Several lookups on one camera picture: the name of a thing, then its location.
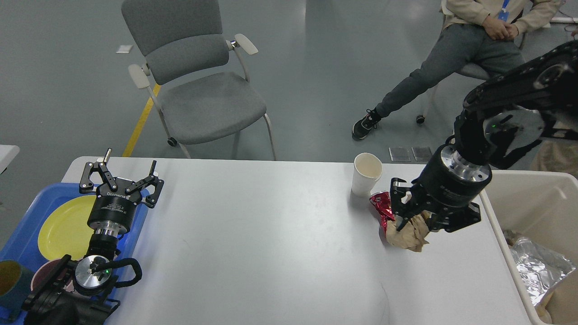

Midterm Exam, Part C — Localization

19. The yellow plate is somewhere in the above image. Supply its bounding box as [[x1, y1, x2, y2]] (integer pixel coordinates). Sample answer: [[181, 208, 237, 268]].
[[37, 195, 96, 260]]

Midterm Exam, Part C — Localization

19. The dark teal mug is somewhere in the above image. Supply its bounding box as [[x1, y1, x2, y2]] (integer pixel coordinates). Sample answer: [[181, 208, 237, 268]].
[[0, 260, 34, 324]]

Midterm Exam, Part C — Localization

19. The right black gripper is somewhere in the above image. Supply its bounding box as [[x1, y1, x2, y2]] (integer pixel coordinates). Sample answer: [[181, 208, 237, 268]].
[[390, 144, 493, 232]]

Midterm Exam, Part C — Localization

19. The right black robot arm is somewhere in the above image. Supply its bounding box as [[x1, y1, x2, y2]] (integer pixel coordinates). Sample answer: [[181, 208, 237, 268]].
[[390, 40, 578, 232]]

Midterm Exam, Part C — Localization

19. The seated person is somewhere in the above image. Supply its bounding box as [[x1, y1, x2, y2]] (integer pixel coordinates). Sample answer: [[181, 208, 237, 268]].
[[352, 0, 562, 140]]

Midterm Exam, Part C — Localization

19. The beige plastic bin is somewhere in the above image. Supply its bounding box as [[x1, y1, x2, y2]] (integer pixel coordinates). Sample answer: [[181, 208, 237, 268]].
[[480, 170, 578, 325]]

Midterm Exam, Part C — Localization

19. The brown paper bag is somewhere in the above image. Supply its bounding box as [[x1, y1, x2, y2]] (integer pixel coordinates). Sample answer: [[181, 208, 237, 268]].
[[536, 275, 578, 325]]

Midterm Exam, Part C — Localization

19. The tan cloth at right edge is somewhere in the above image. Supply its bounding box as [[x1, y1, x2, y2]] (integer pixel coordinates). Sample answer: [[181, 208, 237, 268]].
[[529, 140, 578, 178]]

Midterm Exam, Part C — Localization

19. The white side table corner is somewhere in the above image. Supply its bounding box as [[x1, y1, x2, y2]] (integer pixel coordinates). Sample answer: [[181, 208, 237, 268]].
[[0, 144, 20, 174]]

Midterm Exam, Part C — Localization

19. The brown paper ball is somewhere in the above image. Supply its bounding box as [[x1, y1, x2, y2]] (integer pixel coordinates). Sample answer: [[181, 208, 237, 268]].
[[385, 211, 431, 252]]

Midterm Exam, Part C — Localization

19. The aluminium foil tray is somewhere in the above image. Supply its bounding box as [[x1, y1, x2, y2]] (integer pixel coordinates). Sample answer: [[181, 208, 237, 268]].
[[503, 230, 577, 307]]

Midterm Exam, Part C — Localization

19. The crushed red soda can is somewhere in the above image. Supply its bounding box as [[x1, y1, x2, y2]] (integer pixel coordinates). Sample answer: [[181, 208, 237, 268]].
[[369, 191, 396, 235]]

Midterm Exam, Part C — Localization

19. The pink mug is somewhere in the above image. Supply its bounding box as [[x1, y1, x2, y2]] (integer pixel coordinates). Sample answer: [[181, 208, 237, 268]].
[[30, 259, 75, 293]]

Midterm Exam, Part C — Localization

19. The white paper cup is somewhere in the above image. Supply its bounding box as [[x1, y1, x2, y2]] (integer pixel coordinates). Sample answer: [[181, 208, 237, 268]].
[[351, 153, 382, 197]]

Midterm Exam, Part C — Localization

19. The grey office chair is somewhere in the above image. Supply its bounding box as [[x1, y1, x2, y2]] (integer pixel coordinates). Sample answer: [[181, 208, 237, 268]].
[[121, 0, 277, 160]]

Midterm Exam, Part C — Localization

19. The blue plastic tray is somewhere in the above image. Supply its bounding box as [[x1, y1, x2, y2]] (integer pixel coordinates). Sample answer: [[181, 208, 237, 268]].
[[0, 182, 150, 325]]

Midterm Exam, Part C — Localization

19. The white chair under person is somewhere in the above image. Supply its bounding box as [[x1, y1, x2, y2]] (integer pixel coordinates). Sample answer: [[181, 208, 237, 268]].
[[415, 0, 508, 124]]

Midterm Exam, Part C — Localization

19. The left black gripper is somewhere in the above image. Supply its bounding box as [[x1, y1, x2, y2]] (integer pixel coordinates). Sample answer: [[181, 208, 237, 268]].
[[79, 148, 165, 235]]

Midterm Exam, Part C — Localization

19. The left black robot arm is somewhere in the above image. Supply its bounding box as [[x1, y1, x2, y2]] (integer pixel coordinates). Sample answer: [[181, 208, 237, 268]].
[[21, 149, 164, 325]]

